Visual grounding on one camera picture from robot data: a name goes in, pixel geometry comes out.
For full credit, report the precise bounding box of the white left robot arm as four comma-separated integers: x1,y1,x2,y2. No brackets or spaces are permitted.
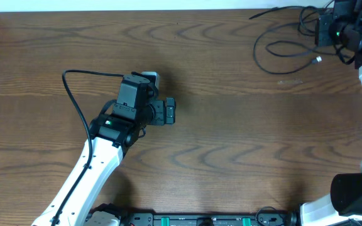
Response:
33,97,176,226

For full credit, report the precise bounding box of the black left camera cable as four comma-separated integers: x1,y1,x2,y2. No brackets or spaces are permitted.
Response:
50,69,125,226

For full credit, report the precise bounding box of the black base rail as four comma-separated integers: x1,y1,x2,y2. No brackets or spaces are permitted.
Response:
86,203,362,226

